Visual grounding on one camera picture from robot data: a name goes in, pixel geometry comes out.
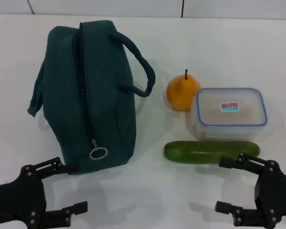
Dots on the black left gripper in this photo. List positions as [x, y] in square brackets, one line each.
[16, 198]

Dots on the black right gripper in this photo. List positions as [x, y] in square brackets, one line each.
[274, 198]

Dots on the green cucumber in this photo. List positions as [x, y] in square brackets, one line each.
[193, 151]

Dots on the clear food container blue seal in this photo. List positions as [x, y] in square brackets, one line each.
[228, 119]

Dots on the dark teal insulated lunch bag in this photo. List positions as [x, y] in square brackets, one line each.
[105, 95]

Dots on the yellow pear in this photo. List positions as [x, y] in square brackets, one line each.
[181, 93]

